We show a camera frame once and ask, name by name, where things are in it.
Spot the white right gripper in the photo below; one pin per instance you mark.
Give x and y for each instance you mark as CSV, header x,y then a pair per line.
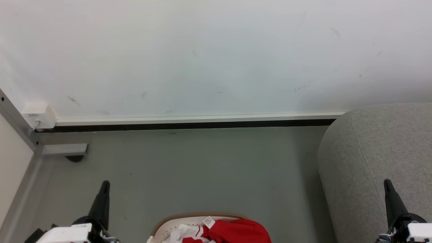
x,y
415,231

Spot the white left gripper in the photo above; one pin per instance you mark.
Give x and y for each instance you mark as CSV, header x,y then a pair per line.
x,y
67,233

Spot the red and white garment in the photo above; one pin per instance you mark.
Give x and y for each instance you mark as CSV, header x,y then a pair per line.
x,y
189,234

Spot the plain red garment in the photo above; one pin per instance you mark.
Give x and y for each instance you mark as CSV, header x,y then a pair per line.
x,y
238,231

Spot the grey fabric sofa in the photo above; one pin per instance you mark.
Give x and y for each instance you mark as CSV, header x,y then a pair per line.
x,y
374,162

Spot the white laundry basket brown rim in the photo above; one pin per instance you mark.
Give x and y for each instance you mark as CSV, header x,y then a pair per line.
x,y
175,226

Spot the white baseboard strip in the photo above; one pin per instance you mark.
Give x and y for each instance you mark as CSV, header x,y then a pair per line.
x,y
199,119

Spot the black round frame foot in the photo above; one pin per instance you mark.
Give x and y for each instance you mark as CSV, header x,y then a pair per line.
x,y
75,158

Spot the grey metal foot bracket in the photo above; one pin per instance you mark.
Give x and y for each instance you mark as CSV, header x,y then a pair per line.
x,y
64,149

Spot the white wall socket box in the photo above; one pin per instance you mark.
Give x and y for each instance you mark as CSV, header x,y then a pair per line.
x,y
38,115

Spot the grey metal partition frame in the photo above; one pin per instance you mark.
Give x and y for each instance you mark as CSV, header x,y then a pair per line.
x,y
18,121

